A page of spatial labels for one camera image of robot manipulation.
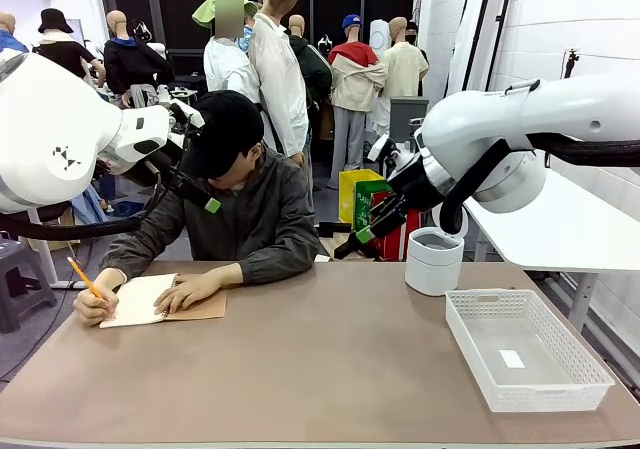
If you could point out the tall mannequin in white shirt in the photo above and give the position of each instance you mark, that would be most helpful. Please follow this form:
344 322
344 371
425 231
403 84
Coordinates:
280 89

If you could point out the person's left hand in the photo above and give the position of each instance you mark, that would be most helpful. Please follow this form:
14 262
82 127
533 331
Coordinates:
192 286

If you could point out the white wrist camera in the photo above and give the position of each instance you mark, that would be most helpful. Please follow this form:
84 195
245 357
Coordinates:
382 150
187 114

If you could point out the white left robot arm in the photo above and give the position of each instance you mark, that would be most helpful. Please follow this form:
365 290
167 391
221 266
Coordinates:
50 134

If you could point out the mannequin in black sweater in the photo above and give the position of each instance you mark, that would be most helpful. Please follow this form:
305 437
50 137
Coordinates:
132 64

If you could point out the person's right hand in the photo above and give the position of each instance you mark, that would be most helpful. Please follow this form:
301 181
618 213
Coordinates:
95 309

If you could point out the mannequin with black bucket hat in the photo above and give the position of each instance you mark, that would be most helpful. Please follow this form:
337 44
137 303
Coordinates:
62 54

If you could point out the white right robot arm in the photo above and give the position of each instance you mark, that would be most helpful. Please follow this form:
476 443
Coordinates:
480 119

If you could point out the white lidded trash bin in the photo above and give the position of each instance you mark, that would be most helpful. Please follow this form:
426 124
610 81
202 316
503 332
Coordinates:
432 269

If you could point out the person in grey jacket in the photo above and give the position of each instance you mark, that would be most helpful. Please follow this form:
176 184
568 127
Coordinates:
260 209

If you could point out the grey cabinet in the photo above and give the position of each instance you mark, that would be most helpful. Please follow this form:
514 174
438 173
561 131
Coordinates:
402 114

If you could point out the spiral notebook brown cover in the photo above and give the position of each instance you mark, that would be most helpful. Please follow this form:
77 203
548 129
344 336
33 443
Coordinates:
135 299

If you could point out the person's right forearm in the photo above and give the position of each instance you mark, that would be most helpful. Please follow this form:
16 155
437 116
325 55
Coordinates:
115 269

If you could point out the mannequin in blue white top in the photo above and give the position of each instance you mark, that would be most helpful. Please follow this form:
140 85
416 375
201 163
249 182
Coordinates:
10 39

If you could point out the yellow pencil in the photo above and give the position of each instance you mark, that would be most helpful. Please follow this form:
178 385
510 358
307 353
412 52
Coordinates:
82 275

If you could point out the blue cloth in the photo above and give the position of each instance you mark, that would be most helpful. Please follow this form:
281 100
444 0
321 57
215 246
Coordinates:
90 204

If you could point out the grey plastic stool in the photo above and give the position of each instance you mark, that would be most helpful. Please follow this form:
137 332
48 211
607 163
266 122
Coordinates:
25 254

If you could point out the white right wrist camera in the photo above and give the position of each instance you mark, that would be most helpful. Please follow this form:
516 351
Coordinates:
382 150

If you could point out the black tripod stand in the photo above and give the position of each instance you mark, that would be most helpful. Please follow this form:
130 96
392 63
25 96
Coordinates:
570 66

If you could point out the mannequin blue cap red jacket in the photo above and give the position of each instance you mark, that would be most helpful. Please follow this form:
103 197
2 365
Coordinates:
352 84

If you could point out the white plastic basket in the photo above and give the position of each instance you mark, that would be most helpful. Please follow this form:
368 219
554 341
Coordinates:
550 399

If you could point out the person's left forearm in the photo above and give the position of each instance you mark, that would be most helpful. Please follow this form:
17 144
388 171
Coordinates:
270 266

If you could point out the green recycling bag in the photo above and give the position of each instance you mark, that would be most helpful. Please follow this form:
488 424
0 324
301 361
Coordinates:
362 204

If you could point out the mannequin in dark green hoodie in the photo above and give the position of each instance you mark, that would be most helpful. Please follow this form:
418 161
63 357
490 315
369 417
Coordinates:
315 69

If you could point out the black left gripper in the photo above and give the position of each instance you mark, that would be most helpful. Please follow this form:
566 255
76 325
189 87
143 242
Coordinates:
160 166

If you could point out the black cap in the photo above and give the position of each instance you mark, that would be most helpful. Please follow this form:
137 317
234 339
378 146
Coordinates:
225 129

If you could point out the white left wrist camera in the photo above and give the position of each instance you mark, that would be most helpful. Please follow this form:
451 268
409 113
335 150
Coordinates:
187 114

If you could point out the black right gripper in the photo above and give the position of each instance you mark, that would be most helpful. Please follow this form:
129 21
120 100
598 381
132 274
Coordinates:
417 186

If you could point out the black wall pole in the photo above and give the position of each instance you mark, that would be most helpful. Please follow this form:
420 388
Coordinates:
500 24
475 34

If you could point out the wooden boards with black brackets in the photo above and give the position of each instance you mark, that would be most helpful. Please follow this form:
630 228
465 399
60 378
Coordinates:
345 249

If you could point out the white table with white legs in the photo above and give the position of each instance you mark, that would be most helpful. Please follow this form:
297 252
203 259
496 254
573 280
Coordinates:
42 249

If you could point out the background person black mask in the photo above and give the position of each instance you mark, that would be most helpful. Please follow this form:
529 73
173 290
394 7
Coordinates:
412 31

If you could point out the figure in green checked hat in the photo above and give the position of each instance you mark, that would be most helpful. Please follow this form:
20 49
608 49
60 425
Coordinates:
227 69

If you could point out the yellow recycling bag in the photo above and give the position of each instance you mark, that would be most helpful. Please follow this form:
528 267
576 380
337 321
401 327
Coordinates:
347 194

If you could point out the red recycling bag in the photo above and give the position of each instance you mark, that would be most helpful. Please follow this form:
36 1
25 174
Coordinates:
392 249

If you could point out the mannequin in cream shirt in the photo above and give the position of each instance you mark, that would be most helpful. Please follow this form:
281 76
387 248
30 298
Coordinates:
400 69

